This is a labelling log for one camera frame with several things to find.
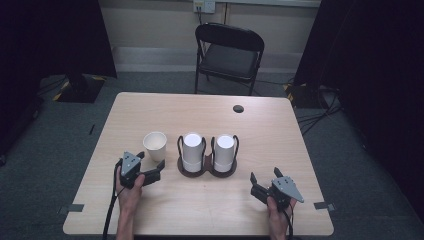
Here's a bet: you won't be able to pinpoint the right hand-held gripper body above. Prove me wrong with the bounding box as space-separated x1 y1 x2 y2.
266 175 305 212

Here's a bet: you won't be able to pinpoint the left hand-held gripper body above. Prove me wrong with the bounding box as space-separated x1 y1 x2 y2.
117 151 146 190

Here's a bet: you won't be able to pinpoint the single white paper cup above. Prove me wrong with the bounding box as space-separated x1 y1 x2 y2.
142 131 168 163

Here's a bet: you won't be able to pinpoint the dark brown double cup holder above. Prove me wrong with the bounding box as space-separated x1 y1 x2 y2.
176 134 240 179

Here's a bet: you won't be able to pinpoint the person's right hand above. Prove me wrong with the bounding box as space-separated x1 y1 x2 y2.
265 196 298 235

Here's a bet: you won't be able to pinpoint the person's left hand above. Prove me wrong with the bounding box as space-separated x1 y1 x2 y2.
114 161 147 215

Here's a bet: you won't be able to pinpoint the grey tape strip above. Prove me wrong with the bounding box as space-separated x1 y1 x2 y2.
58 203 85 215
313 201 336 212

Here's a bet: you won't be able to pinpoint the black stand base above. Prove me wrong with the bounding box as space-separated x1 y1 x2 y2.
283 83 323 109
54 73 106 104

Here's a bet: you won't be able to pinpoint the black folding chair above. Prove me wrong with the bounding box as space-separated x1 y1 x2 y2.
194 22 266 97

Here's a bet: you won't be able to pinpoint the dark curtain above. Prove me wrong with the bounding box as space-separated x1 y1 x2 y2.
0 0 118 158
293 0 424 221

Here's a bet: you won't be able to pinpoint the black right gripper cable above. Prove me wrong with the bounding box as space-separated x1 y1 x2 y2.
283 203 296 240

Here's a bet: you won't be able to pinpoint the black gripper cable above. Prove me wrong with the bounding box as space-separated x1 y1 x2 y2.
283 203 296 240
102 159 124 240

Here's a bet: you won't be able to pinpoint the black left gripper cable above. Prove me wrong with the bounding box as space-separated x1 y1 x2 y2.
102 159 124 240

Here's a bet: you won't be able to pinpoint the black floor cables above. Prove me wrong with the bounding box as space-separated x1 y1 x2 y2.
296 86 344 136

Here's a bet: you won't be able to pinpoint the black socket cable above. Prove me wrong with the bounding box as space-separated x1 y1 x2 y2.
196 6 206 27

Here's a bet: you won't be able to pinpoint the white wall socket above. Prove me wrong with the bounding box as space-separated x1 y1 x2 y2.
193 0 217 14

